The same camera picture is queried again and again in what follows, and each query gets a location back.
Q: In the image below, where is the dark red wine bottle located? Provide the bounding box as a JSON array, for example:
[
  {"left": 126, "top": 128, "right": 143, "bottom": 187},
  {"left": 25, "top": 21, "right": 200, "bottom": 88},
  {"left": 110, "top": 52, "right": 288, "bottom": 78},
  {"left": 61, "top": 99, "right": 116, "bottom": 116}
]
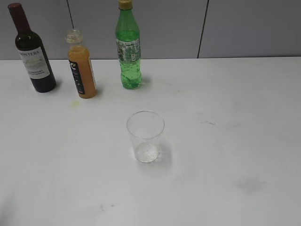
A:
[{"left": 8, "top": 3, "right": 56, "bottom": 93}]

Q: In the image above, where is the green plastic soda bottle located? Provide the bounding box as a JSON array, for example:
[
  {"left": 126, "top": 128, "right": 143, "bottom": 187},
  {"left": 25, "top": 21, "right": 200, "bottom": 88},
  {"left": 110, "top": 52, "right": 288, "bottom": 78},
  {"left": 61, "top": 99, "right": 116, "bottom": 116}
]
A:
[{"left": 115, "top": 0, "right": 142, "bottom": 89}]

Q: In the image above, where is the transparent plastic cup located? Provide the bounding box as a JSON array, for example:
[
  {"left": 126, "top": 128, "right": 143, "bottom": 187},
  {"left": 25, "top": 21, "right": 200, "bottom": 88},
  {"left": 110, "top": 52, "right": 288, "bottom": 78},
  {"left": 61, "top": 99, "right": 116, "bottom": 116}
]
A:
[{"left": 126, "top": 110, "right": 165, "bottom": 163}]

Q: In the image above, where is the NFC orange juice bottle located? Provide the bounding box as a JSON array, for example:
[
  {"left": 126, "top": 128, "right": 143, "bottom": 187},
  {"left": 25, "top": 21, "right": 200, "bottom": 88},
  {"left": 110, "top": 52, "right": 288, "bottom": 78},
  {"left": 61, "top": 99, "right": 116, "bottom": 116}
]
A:
[{"left": 65, "top": 29, "right": 97, "bottom": 99}]

